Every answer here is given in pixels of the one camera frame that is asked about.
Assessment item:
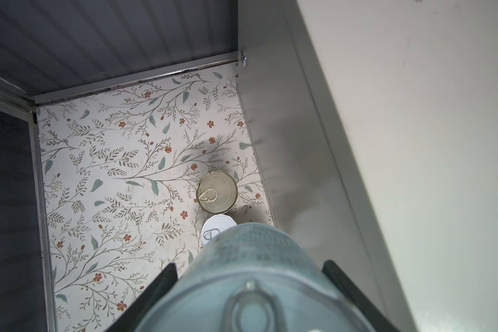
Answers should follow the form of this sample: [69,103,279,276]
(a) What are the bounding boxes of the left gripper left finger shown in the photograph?
[107,263,178,332]

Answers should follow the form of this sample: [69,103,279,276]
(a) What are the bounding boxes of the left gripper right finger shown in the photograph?
[322,260,398,332]

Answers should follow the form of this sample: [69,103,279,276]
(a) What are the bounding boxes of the light blue labelled can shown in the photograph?
[137,224,373,331]

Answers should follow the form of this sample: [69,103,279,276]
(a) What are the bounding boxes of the white metal cabinet counter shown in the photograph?
[238,1,498,331]

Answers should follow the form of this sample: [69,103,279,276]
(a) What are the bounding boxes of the yellow labelled can left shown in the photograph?
[201,214,237,246]

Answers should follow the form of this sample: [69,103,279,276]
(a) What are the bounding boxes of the dark bare-lid tin can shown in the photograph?
[196,170,238,214]

